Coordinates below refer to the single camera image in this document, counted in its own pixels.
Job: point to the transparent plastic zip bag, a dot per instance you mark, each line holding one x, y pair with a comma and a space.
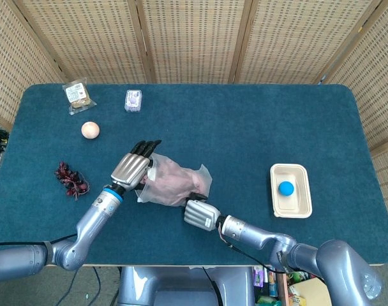
162, 161

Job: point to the beige rectangular food container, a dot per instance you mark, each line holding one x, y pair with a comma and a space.
289, 207

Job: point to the peach coloured round fruit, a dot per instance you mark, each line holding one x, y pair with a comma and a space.
90, 130

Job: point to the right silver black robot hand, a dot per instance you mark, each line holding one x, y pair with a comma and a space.
200, 215

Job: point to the blue ball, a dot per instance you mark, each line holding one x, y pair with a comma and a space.
286, 188

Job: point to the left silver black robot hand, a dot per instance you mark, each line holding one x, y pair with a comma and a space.
130, 172

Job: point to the small purple tissue packet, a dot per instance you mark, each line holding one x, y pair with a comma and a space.
133, 101

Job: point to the blue felt table mat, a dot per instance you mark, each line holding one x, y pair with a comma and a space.
213, 127

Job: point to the dark red grape bunch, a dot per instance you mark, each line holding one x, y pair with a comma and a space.
71, 181

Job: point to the purple printed package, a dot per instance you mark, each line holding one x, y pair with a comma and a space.
258, 276

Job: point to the woven bamboo screen panel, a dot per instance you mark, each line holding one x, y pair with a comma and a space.
376, 79
92, 41
296, 41
15, 63
194, 41

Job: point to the snack in clear wrapper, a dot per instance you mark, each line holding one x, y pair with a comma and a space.
77, 95

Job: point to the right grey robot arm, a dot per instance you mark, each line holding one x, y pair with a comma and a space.
334, 261

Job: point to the grey robot torso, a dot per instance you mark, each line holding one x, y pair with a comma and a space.
181, 287

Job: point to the yellow paper envelope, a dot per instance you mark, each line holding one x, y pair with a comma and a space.
312, 291

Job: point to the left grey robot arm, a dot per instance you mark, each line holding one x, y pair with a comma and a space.
85, 229

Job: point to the brown wooden shelf post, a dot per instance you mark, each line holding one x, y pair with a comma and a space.
282, 290

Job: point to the colourful printed bottle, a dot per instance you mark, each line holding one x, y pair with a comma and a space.
272, 283

